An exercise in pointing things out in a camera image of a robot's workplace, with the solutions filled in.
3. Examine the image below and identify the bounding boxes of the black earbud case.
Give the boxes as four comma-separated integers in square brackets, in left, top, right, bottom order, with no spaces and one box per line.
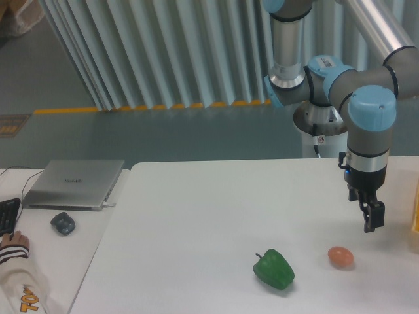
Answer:
[50,212,76,236]

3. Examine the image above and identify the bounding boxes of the green bell pepper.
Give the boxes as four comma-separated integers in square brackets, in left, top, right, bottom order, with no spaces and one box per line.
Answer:
[253,249,295,290]

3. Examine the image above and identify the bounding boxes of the brown egg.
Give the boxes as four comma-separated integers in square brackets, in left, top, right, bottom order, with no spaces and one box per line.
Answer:
[327,246,354,268]

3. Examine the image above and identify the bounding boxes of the silver closed laptop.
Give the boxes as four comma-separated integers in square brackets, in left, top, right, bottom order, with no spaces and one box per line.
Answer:
[23,160,124,211]

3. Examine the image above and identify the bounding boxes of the black laptop cable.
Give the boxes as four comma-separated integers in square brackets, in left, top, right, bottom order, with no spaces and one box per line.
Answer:
[0,166,45,230]

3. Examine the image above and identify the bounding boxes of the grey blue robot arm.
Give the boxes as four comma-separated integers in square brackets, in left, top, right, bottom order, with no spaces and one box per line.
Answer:
[263,1,418,232]

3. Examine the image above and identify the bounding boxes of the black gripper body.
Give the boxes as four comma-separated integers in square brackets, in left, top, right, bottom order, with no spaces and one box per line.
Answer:
[338,152,386,200]

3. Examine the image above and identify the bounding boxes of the person's hand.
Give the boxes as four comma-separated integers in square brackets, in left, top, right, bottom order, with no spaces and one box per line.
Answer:
[1,231,30,250]

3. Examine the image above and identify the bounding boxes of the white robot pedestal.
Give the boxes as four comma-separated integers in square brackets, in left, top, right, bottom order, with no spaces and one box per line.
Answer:
[293,101,347,158]

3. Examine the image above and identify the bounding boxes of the grey folding partition screen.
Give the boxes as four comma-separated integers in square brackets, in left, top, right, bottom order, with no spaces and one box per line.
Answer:
[39,0,419,112]

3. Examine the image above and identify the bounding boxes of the brown cardboard box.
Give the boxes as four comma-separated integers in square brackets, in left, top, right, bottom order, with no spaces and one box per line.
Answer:
[1,0,45,39]

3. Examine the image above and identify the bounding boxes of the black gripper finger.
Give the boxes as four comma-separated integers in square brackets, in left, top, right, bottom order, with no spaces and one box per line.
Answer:
[357,190,369,216]
[363,201,385,232]

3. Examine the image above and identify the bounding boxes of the black keyboard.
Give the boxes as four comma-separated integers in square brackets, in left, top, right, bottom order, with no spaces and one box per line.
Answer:
[0,198,21,236]

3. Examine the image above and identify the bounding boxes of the yellow container edge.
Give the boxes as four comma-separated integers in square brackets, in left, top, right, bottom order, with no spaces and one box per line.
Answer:
[410,213,419,234]

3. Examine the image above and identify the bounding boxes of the white striped sleeve forearm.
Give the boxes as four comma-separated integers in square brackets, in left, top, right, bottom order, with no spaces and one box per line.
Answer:
[1,245,50,313]

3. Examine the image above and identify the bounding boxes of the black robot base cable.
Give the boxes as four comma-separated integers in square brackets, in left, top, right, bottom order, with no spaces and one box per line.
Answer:
[311,123,322,160]

